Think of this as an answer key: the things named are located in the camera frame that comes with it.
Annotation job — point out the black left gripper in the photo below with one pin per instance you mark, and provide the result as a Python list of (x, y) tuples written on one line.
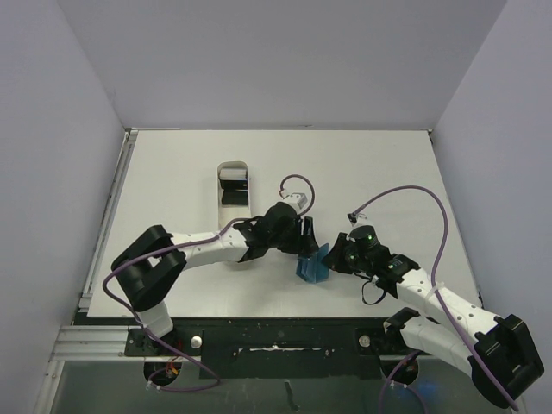
[(302, 244)]

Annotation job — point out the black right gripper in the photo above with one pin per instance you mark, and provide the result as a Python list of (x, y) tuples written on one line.
[(337, 254)]

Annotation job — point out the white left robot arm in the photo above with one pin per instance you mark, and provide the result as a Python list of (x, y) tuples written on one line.
[(147, 270)]

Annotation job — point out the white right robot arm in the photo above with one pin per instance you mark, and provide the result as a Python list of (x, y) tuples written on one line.
[(497, 353)]

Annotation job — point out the white card tray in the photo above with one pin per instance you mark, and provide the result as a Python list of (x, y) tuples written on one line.
[(235, 169)]

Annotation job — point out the black credit card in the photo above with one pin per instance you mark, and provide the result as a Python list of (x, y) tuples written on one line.
[(235, 192)]

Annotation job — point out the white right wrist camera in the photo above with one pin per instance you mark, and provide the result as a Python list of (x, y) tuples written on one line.
[(358, 219)]

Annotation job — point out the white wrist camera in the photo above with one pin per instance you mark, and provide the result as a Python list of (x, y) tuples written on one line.
[(358, 219), (297, 200)]

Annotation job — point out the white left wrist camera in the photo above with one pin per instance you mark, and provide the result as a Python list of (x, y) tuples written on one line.
[(297, 200)]

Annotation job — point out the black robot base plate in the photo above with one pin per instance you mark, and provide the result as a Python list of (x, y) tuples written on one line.
[(266, 349)]

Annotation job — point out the aluminium frame rail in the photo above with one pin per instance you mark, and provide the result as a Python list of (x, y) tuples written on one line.
[(90, 343)]

